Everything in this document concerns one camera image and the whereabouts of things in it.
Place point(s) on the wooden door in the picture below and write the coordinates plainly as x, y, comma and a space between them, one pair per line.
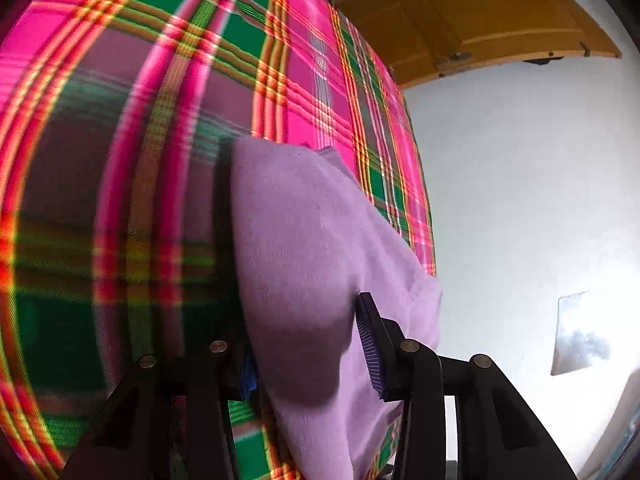
423, 40

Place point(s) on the pink plaid tablecloth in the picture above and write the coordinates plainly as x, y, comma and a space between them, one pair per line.
113, 116

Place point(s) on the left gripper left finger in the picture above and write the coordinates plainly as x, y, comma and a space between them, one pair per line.
220, 374

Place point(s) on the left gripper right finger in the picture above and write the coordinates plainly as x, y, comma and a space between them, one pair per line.
404, 370

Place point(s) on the purple fleece garment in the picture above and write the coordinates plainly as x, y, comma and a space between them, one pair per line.
307, 242

